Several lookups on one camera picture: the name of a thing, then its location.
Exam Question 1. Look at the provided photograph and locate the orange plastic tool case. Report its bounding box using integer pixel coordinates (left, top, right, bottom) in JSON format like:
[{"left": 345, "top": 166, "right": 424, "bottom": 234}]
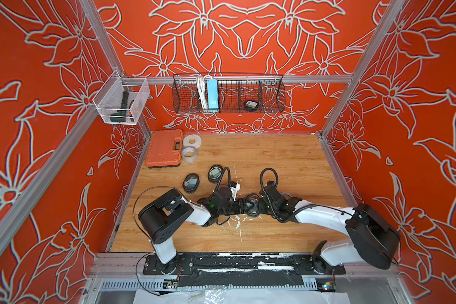
[{"left": 145, "top": 129, "right": 184, "bottom": 168}]

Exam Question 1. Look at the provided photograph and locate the dark green flashlight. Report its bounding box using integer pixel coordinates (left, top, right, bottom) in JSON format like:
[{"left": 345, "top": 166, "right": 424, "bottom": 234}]
[{"left": 110, "top": 91, "right": 129, "bottom": 123}]

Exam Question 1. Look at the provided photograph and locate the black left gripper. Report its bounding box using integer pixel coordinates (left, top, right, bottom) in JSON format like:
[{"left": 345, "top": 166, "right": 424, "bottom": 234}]
[{"left": 217, "top": 199, "right": 255, "bottom": 218}]

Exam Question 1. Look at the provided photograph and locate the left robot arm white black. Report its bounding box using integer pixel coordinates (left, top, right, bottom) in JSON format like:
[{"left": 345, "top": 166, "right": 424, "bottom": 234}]
[{"left": 138, "top": 182, "right": 243, "bottom": 266}]

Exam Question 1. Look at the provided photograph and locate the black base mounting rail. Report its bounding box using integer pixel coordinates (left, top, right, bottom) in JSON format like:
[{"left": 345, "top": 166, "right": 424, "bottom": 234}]
[{"left": 141, "top": 252, "right": 346, "bottom": 291}]

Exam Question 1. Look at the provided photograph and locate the white tape roll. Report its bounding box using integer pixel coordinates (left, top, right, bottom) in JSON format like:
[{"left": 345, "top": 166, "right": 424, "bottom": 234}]
[{"left": 182, "top": 134, "right": 202, "bottom": 149}]

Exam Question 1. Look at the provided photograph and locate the clear acrylic wall box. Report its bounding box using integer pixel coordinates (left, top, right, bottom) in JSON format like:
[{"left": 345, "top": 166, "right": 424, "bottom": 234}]
[{"left": 93, "top": 72, "right": 150, "bottom": 125}]

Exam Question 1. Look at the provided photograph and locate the light blue power bank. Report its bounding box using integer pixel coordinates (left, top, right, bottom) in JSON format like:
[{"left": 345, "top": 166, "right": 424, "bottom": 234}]
[{"left": 206, "top": 78, "right": 219, "bottom": 112}]

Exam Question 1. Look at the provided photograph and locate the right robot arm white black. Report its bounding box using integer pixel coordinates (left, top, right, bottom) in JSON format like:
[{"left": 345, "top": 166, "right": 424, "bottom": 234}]
[{"left": 259, "top": 182, "right": 401, "bottom": 270}]

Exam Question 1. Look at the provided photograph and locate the teal charger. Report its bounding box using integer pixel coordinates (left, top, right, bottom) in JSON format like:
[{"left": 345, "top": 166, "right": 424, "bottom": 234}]
[{"left": 185, "top": 178, "right": 197, "bottom": 189}]

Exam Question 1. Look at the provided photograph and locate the clear tape roll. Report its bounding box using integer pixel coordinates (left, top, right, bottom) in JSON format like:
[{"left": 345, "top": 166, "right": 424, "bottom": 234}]
[{"left": 181, "top": 146, "right": 198, "bottom": 164}]

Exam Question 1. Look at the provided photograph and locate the teal wall charger plug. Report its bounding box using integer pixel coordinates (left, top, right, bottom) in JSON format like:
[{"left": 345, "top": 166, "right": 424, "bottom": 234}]
[{"left": 210, "top": 168, "right": 221, "bottom": 181}]

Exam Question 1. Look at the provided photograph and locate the black wire wall basket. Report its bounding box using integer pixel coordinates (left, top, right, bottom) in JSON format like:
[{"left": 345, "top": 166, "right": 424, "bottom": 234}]
[{"left": 172, "top": 73, "right": 286, "bottom": 114}]

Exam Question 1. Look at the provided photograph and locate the white cable in basket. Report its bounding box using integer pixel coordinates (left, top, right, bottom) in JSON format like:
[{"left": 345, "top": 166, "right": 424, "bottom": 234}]
[{"left": 196, "top": 75, "right": 210, "bottom": 111}]

